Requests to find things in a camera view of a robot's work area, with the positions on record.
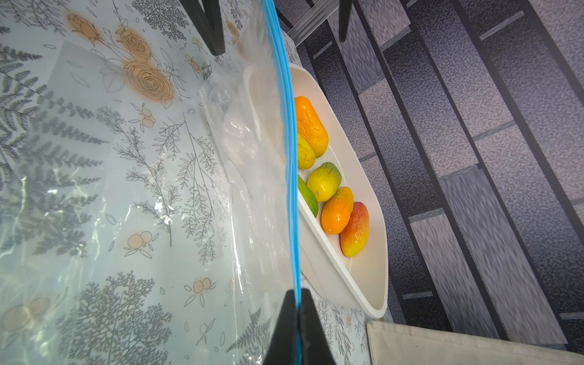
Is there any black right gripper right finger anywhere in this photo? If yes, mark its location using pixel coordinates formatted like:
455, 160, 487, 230
299, 288, 335, 365

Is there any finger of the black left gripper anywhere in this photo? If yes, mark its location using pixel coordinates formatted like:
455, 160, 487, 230
179, 0, 225, 56
339, 0, 353, 43

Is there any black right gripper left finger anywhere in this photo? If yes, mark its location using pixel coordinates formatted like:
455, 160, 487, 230
263, 290, 298, 365

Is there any orange yellow mango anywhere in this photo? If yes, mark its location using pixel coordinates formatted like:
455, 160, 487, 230
294, 96, 329, 158

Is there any green yellow mango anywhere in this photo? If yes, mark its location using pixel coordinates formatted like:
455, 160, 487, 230
307, 162, 342, 202

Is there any clear blue-zipper zip-top bag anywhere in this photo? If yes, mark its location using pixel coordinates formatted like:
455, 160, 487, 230
1, 1, 300, 364

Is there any beige canvas tote bag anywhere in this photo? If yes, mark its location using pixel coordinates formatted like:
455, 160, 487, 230
367, 321, 583, 364

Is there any red orange mango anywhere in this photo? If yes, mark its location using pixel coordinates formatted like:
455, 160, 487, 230
340, 202, 370, 258

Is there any small yellow mango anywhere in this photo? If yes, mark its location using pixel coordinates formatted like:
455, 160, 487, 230
297, 133, 316, 170

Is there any left aluminium frame post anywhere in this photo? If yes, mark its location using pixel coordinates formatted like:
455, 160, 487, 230
287, 0, 340, 46

